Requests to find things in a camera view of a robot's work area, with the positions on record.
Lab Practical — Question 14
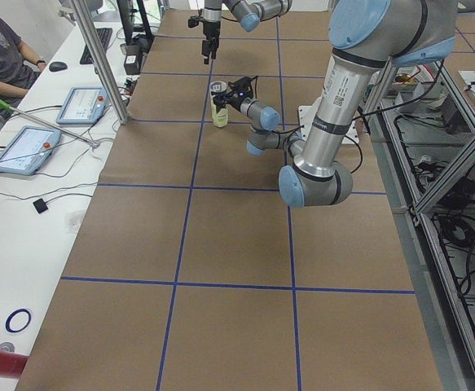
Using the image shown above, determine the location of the black computer monitor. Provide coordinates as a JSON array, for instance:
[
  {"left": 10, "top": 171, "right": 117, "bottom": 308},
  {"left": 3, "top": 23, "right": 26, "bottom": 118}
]
[{"left": 117, "top": 0, "right": 154, "bottom": 49}]

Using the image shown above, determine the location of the aluminium frame post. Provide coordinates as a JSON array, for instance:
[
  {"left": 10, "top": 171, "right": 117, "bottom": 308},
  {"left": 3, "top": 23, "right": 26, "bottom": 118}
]
[{"left": 70, "top": 0, "right": 129, "bottom": 125}]

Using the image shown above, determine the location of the blue teach pendant far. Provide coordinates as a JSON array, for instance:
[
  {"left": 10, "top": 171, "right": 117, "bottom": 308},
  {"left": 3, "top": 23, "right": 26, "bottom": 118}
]
[{"left": 56, "top": 86, "right": 108, "bottom": 125}]

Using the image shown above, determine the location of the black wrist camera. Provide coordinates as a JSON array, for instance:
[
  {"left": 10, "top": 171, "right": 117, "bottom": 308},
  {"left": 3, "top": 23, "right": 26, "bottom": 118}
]
[
  {"left": 187, "top": 15, "right": 204, "bottom": 29},
  {"left": 228, "top": 77, "right": 256, "bottom": 98}
]

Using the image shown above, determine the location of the white blue tennis ball can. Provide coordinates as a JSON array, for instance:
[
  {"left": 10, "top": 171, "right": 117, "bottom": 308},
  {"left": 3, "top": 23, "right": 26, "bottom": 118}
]
[{"left": 209, "top": 81, "right": 228, "bottom": 128}]

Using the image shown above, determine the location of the black computer mouse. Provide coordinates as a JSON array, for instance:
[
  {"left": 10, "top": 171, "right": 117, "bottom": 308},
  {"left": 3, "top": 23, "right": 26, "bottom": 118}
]
[{"left": 49, "top": 61, "right": 68, "bottom": 72}]

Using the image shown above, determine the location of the seated person in grey shirt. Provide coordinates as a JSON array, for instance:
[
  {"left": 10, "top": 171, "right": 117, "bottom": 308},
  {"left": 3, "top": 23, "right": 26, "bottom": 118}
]
[{"left": 0, "top": 18, "right": 47, "bottom": 107}]

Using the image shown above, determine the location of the blue tape ring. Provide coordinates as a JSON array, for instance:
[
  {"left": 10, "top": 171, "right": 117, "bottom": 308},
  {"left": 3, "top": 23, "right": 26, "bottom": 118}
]
[{"left": 5, "top": 308, "right": 33, "bottom": 334}]

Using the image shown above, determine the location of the black keyboard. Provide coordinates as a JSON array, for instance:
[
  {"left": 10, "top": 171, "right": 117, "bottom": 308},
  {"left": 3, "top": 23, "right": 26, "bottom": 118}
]
[{"left": 79, "top": 27, "right": 114, "bottom": 65}]

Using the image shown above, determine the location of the blue teach pendant near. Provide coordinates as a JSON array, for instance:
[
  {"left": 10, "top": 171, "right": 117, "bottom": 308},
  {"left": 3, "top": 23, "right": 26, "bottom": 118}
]
[{"left": 0, "top": 125, "right": 61, "bottom": 176}]

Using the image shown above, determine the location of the grey tape roll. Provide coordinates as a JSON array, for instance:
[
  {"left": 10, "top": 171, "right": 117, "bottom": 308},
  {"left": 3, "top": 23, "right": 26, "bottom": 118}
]
[{"left": 0, "top": 341, "right": 15, "bottom": 353}]

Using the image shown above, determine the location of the small black square puck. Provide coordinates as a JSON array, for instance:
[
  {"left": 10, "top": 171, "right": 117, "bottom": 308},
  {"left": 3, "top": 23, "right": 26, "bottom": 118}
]
[{"left": 33, "top": 198, "right": 48, "bottom": 214}]

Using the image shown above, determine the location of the blue teach pendant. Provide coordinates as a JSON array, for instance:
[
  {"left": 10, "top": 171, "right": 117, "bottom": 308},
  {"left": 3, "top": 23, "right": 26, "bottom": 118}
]
[
  {"left": 0, "top": 125, "right": 61, "bottom": 176},
  {"left": 56, "top": 86, "right": 108, "bottom": 125}
]

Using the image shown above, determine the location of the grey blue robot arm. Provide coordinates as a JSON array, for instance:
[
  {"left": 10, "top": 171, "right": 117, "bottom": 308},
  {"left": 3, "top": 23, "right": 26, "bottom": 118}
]
[
  {"left": 188, "top": 0, "right": 292, "bottom": 64},
  {"left": 213, "top": 1, "right": 458, "bottom": 208}
]

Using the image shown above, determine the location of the black box with label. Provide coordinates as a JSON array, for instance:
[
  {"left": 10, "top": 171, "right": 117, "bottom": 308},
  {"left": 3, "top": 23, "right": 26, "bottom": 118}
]
[{"left": 124, "top": 45, "right": 143, "bottom": 76}]

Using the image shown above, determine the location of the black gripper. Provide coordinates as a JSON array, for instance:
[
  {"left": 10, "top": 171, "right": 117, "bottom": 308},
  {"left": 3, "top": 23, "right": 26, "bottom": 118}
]
[
  {"left": 201, "top": 18, "right": 221, "bottom": 64},
  {"left": 212, "top": 91, "right": 248, "bottom": 110}
]

